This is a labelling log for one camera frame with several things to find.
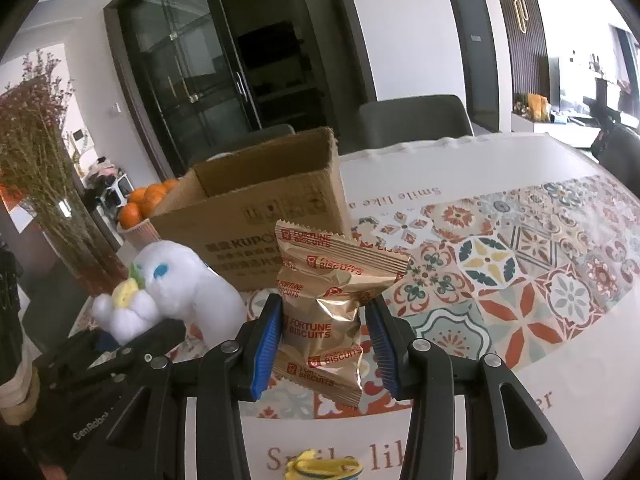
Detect dark grey chair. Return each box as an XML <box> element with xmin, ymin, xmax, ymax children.
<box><xmin>590</xmin><ymin>125</ymin><xmax>640</xmax><ymax>186</ymax></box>
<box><xmin>357</xmin><ymin>95</ymin><xmax>475</xmax><ymax>153</ymax></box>

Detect gold wall ornament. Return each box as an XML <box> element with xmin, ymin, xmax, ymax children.
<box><xmin>512</xmin><ymin>0</ymin><xmax>531</xmax><ymax>35</ymax></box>

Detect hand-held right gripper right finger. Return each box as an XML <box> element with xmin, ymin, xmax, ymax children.
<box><xmin>364</xmin><ymin>296</ymin><xmax>586</xmax><ymax>480</ymax></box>

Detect glass vase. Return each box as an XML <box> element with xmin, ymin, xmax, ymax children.
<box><xmin>37</xmin><ymin>195</ymin><xmax>128</xmax><ymax>296</ymax></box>

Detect person's left hand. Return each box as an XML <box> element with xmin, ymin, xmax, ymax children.
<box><xmin>0</xmin><ymin>362</ymin><xmax>41</xmax><ymax>426</ymax></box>

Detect dark interior door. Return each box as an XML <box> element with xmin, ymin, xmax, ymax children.
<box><xmin>447</xmin><ymin>0</ymin><xmax>501</xmax><ymax>133</ymax></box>

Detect patterned tile table runner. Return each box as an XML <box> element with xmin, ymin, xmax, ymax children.
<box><xmin>165</xmin><ymin>175</ymin><xmax>640</xmax><ymax>420</ymax></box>

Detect brown cardboard box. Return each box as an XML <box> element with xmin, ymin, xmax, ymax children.
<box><xmin>150</xmin><ymin>127</ymin><xmax>353</xmax><ymax>292</ymax></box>

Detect gold biscuit packet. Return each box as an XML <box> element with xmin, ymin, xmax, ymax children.
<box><xmin>272</xmin><ymin>220</ymin><xmax>413</xmax><ymax>407</ymax></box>

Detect white shoe rack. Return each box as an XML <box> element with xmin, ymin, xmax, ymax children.
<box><xmin>100</xmin><ymin>175</ymin><xmax>131</xmax><ymax>211</ymax></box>

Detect pile of clothes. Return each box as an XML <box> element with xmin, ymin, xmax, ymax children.
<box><xmin>90</xmin><ymin>157</ymin><xmax>121</xmax><ymax>183</ymax></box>

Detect white sideboard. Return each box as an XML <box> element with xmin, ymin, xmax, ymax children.
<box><xmin>510</xmin><ymin>110</ymin><xmax>601</xmax><ymax>148</ymax></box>

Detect white plush toy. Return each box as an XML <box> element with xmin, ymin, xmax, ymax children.
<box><xmin>91</xmin><ymin>241</ymin><xmax>247</xmax><ymax>346</ymax></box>

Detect dark slatted wall panel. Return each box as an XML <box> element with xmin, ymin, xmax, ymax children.
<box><xmin>487</xmin><ymin>0</ymin><xmax>551</xmax><ymax>111</ymax></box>

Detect dried purple flowers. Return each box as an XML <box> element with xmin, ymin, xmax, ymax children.
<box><xmin>0</xmin><ymin>50</ymin><xmax>83</xmax><ymax>221</ymax></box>

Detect black glass sliding door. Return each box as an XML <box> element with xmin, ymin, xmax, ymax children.
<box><xmin>104</xmin><ymin>0</ymin><xmax>378</xmax><ymax>171</ymax></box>

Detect small yellow packet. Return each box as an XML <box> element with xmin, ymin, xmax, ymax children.
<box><xmin>285</xmin><ymin>450</ymin><xmax>363</xmax><ymax>480</ymax></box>

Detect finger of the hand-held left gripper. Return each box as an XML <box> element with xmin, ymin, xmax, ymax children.
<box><xmin>117</xmin><ymin>318</ymin><xmax>187</xmax><ymax>361</ymax></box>
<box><xmin>39</xmin><ymin>332</ymin><xmax>123</xmax><ymax>386</ymax></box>

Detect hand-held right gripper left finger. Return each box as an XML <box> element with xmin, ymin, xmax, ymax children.
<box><xmin>102</xmin><ymin>292</ymin><xmax>283</xmax><ymax>480</ymax></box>

